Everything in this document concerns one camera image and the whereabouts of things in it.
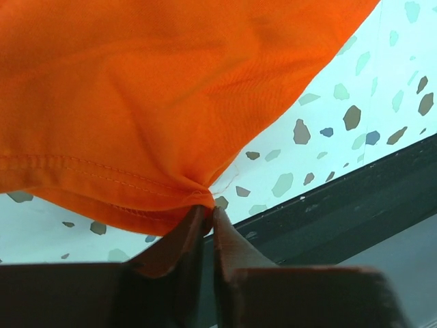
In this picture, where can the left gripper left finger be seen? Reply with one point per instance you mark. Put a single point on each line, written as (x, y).
(157, 288)

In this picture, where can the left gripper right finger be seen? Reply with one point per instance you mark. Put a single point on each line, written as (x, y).
(253, 291)

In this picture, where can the orange t-shirt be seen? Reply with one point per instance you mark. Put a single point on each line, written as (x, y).
(126, 112)

